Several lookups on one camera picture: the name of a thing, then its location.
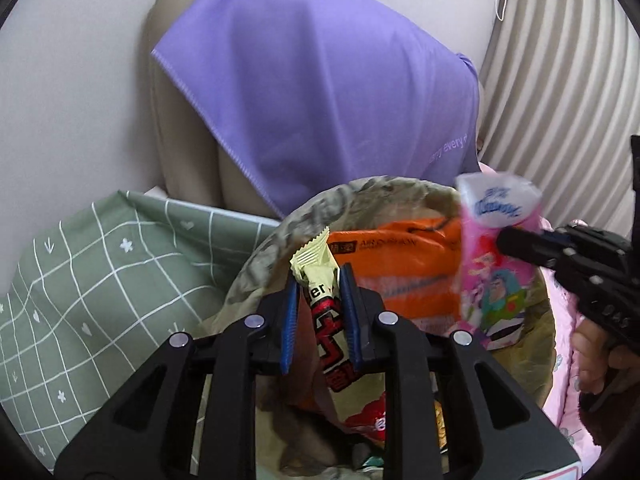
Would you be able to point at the person's right hand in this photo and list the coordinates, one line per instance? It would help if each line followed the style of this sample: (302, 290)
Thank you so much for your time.
(590, 360)

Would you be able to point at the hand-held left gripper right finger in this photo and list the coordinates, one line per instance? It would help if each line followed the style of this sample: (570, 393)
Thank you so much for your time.
(351, 320)

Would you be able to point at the beige chair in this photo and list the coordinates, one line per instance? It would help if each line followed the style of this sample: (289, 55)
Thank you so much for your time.
(185, 125)

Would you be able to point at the orange snack bag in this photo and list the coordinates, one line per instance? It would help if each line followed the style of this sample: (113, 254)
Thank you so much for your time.
(400, 270)

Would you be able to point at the bin with yellowish green bag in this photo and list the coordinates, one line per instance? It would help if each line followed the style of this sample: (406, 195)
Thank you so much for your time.
(310, 210)

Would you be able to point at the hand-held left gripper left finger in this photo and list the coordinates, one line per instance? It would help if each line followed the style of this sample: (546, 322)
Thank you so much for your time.
(288, 325)

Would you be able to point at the red snack packet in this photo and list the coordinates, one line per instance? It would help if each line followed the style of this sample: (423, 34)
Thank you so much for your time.
(370, 417)

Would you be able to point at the cream black red snack bar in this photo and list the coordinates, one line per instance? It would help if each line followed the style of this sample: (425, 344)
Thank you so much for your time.
(325, 305)

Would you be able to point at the pink floral quilt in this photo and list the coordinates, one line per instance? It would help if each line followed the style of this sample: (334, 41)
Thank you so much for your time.
(565, 385)

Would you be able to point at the purple towel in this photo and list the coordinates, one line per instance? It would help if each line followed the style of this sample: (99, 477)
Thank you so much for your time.
(310, 75)

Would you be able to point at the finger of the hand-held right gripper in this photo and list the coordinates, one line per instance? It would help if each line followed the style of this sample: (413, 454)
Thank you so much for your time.
(530, 247)

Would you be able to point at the green checkered cloth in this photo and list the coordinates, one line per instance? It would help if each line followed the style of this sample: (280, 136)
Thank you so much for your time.
(100, 285)

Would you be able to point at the pink tissue packet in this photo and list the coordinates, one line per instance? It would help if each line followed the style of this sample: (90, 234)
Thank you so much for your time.
(492, 285)

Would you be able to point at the beige pleated curtain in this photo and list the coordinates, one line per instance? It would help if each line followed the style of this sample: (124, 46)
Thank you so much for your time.
(560, 85)

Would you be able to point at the person's right forearm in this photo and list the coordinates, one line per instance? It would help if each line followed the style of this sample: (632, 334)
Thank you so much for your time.
(620, 410)

